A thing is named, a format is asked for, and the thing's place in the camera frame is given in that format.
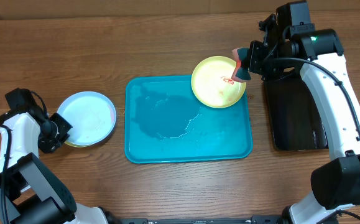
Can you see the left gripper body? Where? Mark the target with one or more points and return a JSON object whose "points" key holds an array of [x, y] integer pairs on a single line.
{"points": [[56, 134]]}

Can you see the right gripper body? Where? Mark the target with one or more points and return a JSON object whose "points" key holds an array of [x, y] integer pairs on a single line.
{"points": [[257, 64]]}

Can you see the green plate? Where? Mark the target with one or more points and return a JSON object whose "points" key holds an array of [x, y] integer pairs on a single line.
{"points": [[75, 145], [212, 83]]}

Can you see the orange and dark sponge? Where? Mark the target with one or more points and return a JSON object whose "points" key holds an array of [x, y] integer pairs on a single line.
{"points": [[242, 59]]}

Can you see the light blue plate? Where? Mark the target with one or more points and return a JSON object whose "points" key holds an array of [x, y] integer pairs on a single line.
{"points": [[92, 115]]}

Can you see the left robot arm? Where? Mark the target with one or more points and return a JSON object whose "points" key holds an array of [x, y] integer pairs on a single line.
{"points": [[29, 191]]}

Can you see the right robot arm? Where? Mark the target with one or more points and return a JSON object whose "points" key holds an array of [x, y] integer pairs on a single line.
{"points": [[293, 47]]}

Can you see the black rectangular tray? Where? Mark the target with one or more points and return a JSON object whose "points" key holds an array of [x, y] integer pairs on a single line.
{"points": [[294, 118]]}

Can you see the teal plastic tray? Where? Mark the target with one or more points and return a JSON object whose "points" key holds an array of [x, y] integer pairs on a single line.
{"points": [[165, 122]]}

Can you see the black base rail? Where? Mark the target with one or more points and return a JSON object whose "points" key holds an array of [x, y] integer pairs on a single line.
{"points": [[256, 219]]}

